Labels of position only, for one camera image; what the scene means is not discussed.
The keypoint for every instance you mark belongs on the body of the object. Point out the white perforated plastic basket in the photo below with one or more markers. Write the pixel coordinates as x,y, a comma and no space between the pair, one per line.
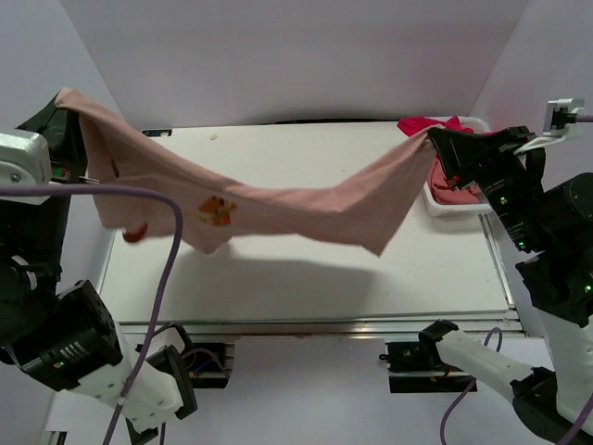
438,210

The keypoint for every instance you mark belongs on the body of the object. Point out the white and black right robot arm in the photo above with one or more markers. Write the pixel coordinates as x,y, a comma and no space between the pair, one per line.
552,227

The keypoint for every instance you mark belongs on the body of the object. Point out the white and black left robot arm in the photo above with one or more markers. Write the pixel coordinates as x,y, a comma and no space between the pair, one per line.
68,341

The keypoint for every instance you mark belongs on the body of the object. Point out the magenta t shirt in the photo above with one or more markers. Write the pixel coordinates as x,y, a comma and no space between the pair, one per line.
413,125

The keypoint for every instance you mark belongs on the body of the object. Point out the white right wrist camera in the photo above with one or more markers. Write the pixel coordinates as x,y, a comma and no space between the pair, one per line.
564,119

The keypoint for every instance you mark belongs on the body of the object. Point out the dusty pink t shirt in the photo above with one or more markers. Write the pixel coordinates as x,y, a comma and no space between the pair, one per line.
365,210

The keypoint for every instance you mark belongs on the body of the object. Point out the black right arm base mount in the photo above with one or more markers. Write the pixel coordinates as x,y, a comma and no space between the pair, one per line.
410,371

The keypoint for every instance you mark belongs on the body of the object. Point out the black xdof label sticker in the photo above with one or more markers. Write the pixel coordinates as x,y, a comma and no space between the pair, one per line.
154,133

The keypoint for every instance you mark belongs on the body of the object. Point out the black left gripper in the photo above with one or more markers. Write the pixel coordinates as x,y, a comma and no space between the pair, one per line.
57,125

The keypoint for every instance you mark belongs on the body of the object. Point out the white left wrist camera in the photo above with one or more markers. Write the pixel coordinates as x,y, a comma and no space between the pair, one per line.
25,159

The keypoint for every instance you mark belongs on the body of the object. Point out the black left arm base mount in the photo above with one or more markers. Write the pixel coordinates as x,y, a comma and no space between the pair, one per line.
209,364

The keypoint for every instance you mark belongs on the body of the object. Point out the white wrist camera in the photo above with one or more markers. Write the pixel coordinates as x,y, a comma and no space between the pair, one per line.
564,119
25,159

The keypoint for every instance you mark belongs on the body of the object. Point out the coral pink t shirt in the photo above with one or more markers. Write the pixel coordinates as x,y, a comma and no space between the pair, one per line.
445,194

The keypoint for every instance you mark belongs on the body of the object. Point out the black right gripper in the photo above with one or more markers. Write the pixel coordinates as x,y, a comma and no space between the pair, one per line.
469,155

